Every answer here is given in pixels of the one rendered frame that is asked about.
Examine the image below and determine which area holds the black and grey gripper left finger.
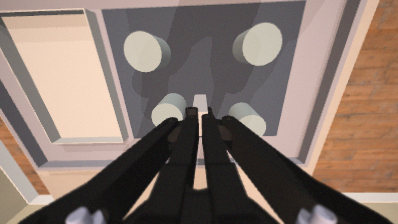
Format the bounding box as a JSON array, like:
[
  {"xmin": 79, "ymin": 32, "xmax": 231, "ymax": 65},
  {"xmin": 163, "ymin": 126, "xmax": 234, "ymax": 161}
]
[{"xmin": 17, "ymin": 95, "xmax": 201, "ymax": 224}]

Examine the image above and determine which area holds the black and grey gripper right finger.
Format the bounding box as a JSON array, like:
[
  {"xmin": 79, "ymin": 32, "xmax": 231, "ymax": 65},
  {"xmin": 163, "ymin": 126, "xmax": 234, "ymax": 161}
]
[{"xmin": 200, "ymin": 94, "xmax": 393, "ymax": 224}]

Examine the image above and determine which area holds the pale grey cylinder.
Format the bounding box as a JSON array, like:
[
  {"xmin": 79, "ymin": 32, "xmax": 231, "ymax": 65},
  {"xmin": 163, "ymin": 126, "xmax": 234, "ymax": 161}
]
[
  {"xmin": 232, "ymin": 22, "xmax": 282, "ymax": 66},
  {"xmin": 124, "ymin": 31, "xmax": 171, "ymax": 72},
  {"xmin": 151, "ymin": 93, "xmax": 187, "ymax": 126},
  {"xmin": 228, "ymin": 102, "xmax": 266, "ymax": 137}
]

